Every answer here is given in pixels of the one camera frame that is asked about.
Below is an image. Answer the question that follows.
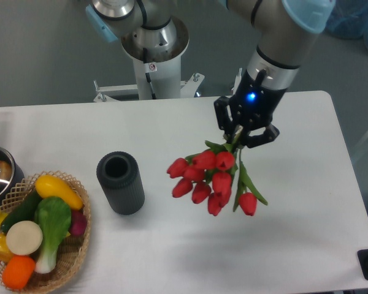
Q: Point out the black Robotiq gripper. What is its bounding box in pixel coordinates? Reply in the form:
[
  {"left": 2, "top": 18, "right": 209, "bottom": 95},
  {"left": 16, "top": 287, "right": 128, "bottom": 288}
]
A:
[{"left": 213, "top": 69, "right": 286, "bottom": 148}]

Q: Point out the red tulip bouquet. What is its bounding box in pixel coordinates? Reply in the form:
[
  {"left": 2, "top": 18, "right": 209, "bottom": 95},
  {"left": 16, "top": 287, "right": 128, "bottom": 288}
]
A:
[{"left": 166, "top": 127, "right": 268, "bottom": 216}]

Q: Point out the orange fruit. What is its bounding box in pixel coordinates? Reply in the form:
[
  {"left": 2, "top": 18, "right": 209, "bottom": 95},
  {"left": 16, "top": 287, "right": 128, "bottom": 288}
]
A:
[{"left": 2, "top": 255, "right": 36, "bottom": 290}]

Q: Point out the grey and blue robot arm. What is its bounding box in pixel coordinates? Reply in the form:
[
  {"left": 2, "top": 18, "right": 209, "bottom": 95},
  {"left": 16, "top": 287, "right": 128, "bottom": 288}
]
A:
[{"left": 85, "top": 1, "right": 335, "bottom": 148}]

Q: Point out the dark grey ribbed vase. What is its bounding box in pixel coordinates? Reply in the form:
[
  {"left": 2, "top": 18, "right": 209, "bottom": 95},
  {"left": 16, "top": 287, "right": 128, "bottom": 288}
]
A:
[{"left": 96, "top": 151, "right": 145, "bottom": 215}]

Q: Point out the blue plastic bag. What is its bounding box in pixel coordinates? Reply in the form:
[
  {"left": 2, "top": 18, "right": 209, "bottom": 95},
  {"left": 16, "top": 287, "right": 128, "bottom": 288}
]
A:
[{"left": 326, "top": 1, "right": 368, "bottom": 51}]

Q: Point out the purple red radish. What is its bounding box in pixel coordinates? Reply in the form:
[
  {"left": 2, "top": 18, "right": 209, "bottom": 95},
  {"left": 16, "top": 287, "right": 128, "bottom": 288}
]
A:
[{"left": 69, "top": 210, "right": 88, "bottom": 236}]

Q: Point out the yellow squash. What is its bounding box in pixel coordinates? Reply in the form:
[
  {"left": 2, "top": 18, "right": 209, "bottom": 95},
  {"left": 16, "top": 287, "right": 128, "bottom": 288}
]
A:
[{"left": 34, "top": 175, "right": 83, "bottom": 211}]

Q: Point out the green bok choy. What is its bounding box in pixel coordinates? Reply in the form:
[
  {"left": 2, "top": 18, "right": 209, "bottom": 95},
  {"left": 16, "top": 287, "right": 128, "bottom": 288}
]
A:
[{"left": 34, "top": 196, "right": 71, "bottom": 274}]

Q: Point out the woven wicker basket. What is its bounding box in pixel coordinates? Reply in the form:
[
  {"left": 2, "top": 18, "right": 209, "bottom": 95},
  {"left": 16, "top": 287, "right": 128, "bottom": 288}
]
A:
[{"left": 0, "top": 171, "right": 91, "bottom": 293}]

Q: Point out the dark green cucumber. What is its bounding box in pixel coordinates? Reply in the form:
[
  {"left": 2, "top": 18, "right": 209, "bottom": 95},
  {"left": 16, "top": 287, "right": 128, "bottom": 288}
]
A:
[{"left": 0, "top": 190, "right": 42, "bottom": 235}]

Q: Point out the yellow bell pepper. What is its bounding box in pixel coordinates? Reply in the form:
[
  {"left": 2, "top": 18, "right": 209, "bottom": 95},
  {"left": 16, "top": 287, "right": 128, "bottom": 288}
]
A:
[{"left": 0, "top": 233, "right": 15, "bottom": 263}]

